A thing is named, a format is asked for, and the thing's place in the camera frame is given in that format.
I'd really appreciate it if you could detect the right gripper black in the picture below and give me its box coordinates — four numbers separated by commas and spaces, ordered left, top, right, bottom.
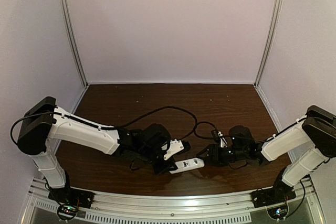
196, 144, 247, 168

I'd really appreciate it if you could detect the white remote control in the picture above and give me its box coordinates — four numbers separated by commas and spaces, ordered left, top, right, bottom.
170, 157, 205, 174

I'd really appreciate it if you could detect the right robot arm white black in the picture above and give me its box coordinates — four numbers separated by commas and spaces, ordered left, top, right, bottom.
196, 105, 335, 204

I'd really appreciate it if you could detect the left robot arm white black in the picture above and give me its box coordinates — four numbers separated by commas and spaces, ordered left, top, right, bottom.
12, 97, 184, 205

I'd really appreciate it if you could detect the right circuit board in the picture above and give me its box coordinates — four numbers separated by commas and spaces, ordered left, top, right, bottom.
266, 204, 289, 221

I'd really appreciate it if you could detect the circuit board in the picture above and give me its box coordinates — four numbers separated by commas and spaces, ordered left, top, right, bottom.
266, 204, 289, 221
56, 204, 79, 221

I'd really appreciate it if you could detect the left circuit board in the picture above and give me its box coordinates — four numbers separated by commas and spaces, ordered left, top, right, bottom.
56, 204, 79, 221

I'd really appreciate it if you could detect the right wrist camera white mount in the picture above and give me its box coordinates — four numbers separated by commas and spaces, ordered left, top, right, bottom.
211, 130, 228, 148

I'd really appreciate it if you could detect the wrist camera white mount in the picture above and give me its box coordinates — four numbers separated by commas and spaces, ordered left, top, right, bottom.
211, 130, 228, 148
161, 139, 191, 161

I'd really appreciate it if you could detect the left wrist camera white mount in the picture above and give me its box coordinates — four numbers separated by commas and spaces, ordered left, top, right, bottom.
161, 139, 191, 161

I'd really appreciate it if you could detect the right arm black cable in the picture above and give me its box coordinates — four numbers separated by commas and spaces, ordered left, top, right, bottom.
194, 121, 336, 146

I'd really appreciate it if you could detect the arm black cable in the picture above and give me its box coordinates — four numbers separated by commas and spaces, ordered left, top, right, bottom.
194, 121, 336, 146
10, 105, 197, 151

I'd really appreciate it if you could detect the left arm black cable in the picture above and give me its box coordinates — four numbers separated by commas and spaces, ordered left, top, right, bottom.
10, 105, 197, 151

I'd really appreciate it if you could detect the front aluminium rail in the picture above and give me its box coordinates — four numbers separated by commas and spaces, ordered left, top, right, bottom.
19, 178, 326, 223

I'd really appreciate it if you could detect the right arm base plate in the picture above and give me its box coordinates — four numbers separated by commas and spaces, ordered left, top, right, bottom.
250, 187, 296, 208

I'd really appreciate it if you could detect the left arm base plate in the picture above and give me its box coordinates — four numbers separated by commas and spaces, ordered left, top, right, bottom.
48, 187, 95, 209

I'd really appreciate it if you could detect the right aluminium frame post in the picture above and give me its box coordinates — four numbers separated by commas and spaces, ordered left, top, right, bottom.
254, 0, 284, 88

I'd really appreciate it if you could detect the aluminium frame post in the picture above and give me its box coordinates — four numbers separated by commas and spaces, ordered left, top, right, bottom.
254, 0, 284, 88
60, 0, 89, 88

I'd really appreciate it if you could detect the left aluminium frame post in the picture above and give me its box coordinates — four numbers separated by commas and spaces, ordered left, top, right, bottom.
60, 0, 89, 88

